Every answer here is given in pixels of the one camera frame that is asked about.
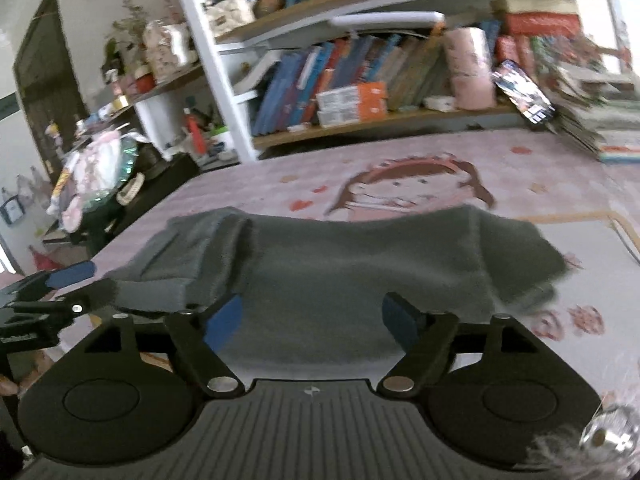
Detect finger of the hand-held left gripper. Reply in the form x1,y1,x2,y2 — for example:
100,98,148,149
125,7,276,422
0,261,96,306
5,278,118,318

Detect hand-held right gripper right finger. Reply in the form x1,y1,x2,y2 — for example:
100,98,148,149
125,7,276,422
376,292,546,400

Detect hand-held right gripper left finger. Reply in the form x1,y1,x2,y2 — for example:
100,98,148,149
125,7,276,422
75,296,246,400

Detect wrapped plush doll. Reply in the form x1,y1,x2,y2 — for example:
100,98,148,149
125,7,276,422
52,130,138,233

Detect beige wristwatch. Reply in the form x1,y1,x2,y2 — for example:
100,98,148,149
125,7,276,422
116,172,146,206

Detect black box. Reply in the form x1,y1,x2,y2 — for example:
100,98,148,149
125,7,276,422
87,152,201,261

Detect white jar green lid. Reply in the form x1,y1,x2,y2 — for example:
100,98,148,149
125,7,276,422
207,130,236,156

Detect red tassel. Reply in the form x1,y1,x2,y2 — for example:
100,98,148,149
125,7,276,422
184,110,207,156

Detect dark wooden door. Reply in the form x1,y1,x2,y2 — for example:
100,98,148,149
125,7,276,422
12,0,88,181

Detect pink checked cartoon table mat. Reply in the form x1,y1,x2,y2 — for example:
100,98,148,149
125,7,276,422
0,127,640,461

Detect grey fur tuft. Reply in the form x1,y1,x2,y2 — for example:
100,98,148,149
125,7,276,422
525,425,626,480

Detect green plant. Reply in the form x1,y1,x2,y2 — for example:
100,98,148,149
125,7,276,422
102,35,123,81

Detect orange white carton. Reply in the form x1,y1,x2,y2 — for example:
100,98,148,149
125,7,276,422
315,82,388,126

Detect shiny silver bead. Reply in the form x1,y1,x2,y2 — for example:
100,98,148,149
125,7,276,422
580,405,636,456

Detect white wooden bookshelf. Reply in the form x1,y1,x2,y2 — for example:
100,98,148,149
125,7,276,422
75,0,608,163

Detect row of blue children's books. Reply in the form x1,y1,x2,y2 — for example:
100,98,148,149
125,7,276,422
250,35,448,136

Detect dried flowers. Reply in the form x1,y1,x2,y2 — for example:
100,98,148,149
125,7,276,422
107,0,151,51

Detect black smartphone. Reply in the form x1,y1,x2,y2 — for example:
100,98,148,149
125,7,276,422
491,59,557,125

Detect pink printed cup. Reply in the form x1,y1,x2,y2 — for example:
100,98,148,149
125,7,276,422
444,26,496,111

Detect stack of magazines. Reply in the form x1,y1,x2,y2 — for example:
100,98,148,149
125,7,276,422
550,67,640,163

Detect white quilted handbag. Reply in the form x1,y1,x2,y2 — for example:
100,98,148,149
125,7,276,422
202,0,256,36

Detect red box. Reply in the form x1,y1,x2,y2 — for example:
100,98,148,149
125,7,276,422
502,12,583,36

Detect beige box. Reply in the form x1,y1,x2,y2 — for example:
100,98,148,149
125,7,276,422
492,0,581,16

